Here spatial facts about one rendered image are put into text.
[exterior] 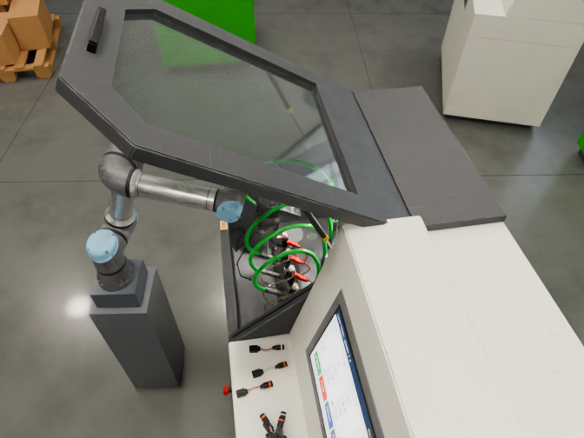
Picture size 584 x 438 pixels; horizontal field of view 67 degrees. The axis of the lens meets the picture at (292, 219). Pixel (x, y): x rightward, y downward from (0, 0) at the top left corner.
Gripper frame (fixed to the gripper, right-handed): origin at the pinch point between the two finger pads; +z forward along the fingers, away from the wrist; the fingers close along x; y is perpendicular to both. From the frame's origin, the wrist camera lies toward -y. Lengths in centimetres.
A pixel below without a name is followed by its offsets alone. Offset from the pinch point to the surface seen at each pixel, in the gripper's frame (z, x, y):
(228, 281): 16.1, 7.3, 20.5
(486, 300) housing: -36, 59, -46
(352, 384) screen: -26, 71, -9
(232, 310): 16.1, 21.1, 19.8
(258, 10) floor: 111, -463, -44
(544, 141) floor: 111, -163, -264
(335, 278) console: -31, 44, -11
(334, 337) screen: -23, 57, -8
